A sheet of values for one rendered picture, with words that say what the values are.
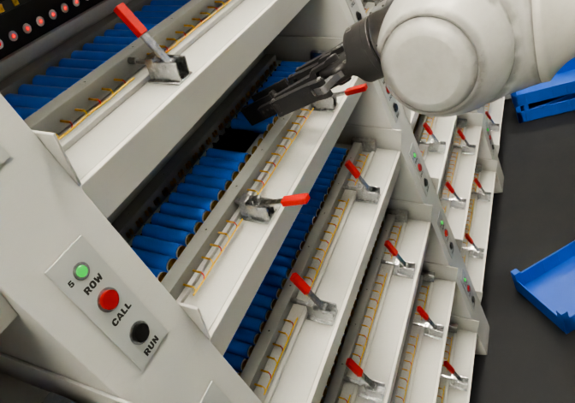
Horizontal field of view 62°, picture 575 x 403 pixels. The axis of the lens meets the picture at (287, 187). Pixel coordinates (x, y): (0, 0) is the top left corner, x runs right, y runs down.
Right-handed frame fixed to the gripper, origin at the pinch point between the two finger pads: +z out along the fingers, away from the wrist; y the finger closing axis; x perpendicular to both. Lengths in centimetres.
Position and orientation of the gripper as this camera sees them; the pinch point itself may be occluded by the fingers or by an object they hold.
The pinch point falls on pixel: (268, 102)
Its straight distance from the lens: 72.5
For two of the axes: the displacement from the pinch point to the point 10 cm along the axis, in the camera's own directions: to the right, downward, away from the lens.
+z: -7.3, 2.5, 6.4
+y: -3.8, 6.3, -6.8
